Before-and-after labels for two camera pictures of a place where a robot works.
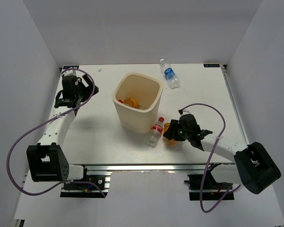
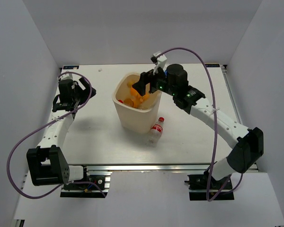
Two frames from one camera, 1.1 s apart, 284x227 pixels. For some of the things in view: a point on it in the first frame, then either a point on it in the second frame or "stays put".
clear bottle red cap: x=155 y=133 stays put
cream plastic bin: x=137 y=97 stays put
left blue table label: x=68 y=67 stays put
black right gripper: x=174 y=125 → x=147 y=77
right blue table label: x=211 y=65 stays put
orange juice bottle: x=170 y=143 → x=137 y=98
